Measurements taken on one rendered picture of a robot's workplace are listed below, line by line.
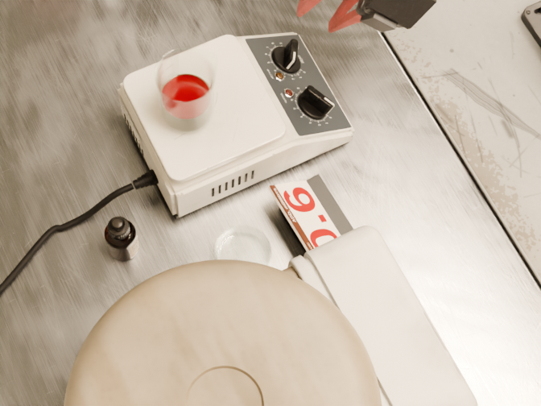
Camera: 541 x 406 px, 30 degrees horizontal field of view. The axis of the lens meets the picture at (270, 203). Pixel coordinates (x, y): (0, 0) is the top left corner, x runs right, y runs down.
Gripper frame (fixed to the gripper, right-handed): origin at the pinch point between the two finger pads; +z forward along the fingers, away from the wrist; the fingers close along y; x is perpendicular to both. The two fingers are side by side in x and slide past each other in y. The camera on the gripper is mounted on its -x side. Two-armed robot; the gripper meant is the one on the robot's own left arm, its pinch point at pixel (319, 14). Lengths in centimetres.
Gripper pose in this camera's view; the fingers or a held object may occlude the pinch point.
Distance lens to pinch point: 96.2
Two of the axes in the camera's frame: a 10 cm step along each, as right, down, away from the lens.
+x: 0.6, -7.9, 6.1
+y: 8.5, 3.6, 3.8
